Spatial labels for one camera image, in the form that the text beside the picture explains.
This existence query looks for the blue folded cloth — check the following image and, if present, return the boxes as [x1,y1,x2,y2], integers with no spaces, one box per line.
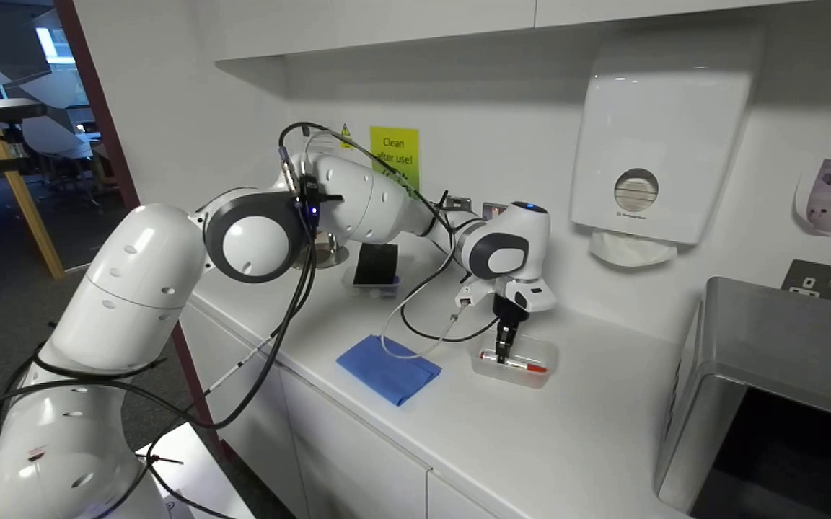
[335,330,445,410]

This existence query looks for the dark red door frame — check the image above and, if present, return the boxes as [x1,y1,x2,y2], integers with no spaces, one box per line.
[52,0,223,434]

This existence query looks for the white thin cable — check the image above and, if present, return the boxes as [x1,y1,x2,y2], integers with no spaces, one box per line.
[376,286,466,362]

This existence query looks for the green yellow cleaning poster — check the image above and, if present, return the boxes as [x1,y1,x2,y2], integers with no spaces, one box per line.
[367,123,423,194]

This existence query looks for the white paper towel dispenser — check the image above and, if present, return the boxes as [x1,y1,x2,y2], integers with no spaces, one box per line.
[569,70,756,274]

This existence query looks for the steel box appliance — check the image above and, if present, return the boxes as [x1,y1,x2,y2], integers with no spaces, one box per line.
[653,274,831,519]

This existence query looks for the clear plastic bowl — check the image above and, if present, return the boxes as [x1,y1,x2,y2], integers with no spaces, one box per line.
[466,336,559,391]

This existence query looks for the white platform board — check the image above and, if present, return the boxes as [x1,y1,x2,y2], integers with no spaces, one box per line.
[133,420,260,519]

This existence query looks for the white marker with red cap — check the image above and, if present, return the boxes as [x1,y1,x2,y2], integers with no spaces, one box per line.
[478,349,552,377]

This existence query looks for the black box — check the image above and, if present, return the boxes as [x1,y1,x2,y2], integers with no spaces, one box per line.
[352,238,403,290]

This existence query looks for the white upper cabinets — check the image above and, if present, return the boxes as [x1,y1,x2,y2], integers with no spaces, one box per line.
[188,0,831,98]

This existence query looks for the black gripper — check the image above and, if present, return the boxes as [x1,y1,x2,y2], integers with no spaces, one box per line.
[491,290,531,367]

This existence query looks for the yellow pole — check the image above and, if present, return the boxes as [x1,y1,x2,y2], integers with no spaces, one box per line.
[0,25,70,281]

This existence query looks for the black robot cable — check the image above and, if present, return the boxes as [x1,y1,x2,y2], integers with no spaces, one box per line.
[0,119,504,519]

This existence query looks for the white base cabinets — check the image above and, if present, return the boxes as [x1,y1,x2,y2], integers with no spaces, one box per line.
[175,286,692,519]

